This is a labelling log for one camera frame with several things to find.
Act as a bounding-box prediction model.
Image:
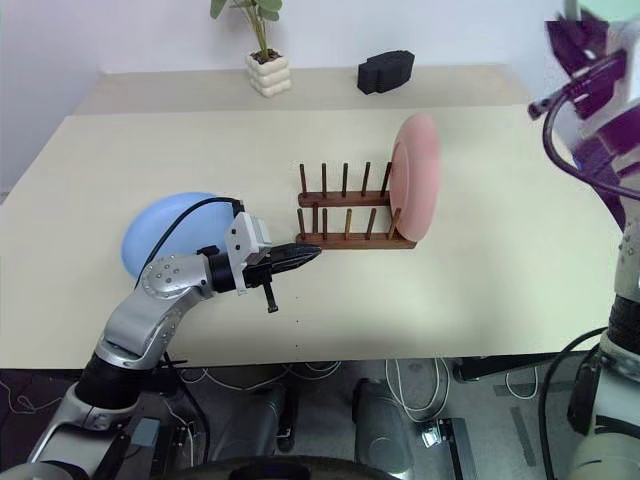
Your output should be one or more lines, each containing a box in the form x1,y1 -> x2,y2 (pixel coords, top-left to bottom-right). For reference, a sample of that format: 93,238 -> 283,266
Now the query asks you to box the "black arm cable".
528,49 -> 640,199
147,196 -> 246,266

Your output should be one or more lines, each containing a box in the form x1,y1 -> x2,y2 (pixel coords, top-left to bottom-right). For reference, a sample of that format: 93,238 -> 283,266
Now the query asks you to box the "pink plate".
388,113 -> 443,244

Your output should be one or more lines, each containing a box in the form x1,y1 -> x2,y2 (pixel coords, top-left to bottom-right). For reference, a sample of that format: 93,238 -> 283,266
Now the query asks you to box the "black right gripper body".
545,19 -> 609,69

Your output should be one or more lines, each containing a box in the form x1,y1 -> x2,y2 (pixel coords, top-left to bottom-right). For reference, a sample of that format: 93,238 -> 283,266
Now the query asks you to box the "black shoulder cable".
537,327 -> 610,480

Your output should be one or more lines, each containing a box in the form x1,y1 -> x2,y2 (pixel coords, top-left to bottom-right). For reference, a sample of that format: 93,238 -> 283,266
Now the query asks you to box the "blue plate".
121,191 -> 237,281

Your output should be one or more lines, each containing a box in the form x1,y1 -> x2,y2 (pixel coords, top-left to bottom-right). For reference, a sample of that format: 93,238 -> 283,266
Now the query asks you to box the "white bubble plant pot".
244,48 -> 293,99

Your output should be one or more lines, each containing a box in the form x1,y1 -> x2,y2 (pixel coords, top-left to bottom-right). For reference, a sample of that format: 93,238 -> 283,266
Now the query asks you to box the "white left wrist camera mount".
223,211 -> 274,297

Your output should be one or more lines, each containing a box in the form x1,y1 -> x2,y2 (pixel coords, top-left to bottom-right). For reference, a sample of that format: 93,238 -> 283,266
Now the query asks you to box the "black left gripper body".
243,253 -> 281,315

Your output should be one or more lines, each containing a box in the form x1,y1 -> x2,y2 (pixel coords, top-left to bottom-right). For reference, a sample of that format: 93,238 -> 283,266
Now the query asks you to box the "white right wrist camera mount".
605,19 -> 640,104

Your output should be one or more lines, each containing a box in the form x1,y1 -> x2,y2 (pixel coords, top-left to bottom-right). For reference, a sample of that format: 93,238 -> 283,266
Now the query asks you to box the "black foam block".
356,48 -> 417,96

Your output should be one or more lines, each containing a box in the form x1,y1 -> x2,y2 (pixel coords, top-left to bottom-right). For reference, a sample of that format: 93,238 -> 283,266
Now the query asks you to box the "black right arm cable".
528,49 -> 640,199

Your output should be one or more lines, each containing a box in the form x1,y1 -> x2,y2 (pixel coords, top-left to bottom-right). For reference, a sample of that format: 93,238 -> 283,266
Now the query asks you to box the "looped white floor cable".
383,356 -> 454,424

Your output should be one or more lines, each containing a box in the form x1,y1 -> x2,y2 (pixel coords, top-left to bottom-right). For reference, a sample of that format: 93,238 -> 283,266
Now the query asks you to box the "black table leg bracket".
452,353 -> 557,385

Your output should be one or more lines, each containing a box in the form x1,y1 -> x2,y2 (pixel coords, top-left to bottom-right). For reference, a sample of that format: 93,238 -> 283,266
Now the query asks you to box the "wooden dish rack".
294,160 -> 418,252

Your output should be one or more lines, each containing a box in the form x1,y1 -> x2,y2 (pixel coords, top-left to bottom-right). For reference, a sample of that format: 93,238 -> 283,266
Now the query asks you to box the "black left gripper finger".
274,255 -> 318,275
272,242 -> 323,261

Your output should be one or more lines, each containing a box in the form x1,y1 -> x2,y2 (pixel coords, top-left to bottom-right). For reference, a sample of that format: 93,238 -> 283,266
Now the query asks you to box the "wide dark rounded shape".
164,457 -> 419,480

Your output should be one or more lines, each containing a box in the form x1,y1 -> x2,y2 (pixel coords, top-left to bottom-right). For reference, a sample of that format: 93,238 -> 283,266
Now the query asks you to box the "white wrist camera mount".
223,211 -> 274,297
605,19 -> 640,104

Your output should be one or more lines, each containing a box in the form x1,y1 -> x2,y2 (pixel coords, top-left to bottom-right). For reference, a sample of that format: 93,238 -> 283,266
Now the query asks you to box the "green leafy plant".
209,0 -> 283,57

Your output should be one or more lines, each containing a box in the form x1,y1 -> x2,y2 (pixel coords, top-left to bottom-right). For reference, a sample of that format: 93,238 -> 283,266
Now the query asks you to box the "small grey box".
133,418 -> 162,447

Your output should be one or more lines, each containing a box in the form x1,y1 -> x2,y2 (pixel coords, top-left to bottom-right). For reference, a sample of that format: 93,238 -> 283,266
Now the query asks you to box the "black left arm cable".
147,196 -> 246,266

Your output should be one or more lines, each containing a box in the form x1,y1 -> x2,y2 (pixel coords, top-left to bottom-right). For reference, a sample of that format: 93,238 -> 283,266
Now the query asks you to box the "thin white floor cable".
177,360 -> 344,394

